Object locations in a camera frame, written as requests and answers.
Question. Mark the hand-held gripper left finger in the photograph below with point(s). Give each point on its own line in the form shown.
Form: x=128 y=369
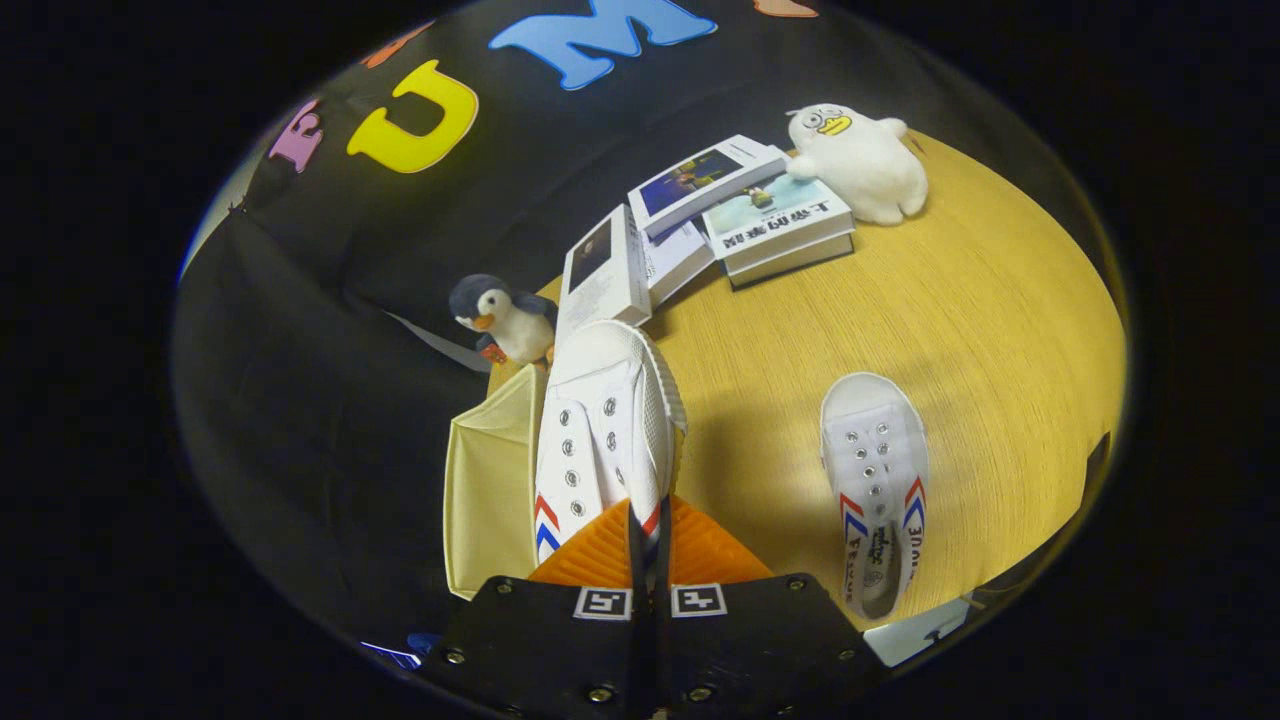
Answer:
x=550 y=640

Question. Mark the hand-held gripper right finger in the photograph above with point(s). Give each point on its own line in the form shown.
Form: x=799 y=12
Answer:
x=750 y=640

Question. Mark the beige fabric storage box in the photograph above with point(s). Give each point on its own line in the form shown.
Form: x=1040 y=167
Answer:
x=490 y=500

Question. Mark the white canvas shoe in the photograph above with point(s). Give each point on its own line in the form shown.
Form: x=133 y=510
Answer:
x=600 y=400
x=870 y=440

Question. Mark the grey penguin plush toy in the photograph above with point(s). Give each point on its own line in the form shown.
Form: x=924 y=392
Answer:
x=515 y=325

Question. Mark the black backdrop cloth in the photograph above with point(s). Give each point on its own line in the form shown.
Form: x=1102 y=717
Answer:
x=300 y=400

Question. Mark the thick white-edged book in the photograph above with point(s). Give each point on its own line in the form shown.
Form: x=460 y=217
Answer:
x=790 y=265

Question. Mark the plain white book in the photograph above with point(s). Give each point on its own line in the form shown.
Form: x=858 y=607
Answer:
x=675 y=260

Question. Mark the book with light blue cover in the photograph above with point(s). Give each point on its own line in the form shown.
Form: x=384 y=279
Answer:
x=780 y=220

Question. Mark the book with dark blue cover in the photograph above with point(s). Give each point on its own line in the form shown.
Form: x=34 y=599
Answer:
x=700 y=180

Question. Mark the white duck plush toy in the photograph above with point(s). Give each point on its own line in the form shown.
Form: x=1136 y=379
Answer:
x=865 y=165

